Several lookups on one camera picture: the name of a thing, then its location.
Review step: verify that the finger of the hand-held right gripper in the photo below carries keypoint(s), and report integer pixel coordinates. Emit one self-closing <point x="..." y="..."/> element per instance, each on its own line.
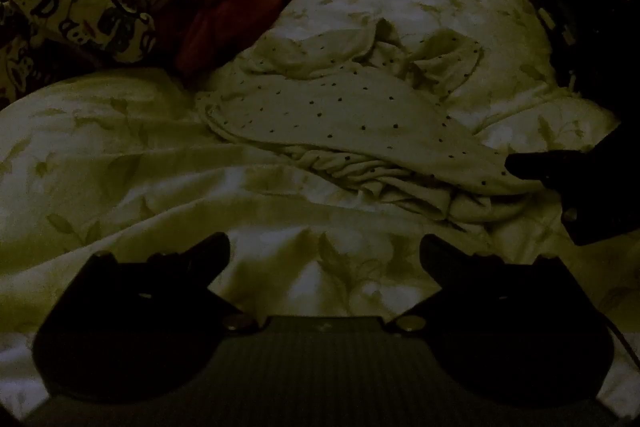
<point x="530" y="168"/>

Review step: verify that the white leaf-print duvet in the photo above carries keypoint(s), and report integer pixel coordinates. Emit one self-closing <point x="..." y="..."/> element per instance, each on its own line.
<point x="125" y="167"/>

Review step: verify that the white black-dotted small garment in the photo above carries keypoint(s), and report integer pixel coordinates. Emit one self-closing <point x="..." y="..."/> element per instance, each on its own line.
<point x="340" y="117"/>

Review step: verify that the dark printed cloth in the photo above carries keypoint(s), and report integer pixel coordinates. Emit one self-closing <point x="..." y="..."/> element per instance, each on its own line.
<point x="590" y="32"/>

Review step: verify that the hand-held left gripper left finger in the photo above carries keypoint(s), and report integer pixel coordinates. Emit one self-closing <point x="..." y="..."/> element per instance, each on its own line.
<point x="215" y="252"/>

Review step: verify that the dark red blanket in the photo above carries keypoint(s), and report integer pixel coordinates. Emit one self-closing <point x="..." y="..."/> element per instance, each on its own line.
<point x="235" y="2"/>

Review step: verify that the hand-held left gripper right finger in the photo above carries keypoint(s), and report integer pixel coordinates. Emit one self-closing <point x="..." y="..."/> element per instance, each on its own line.
<point x="435" y="254"/>

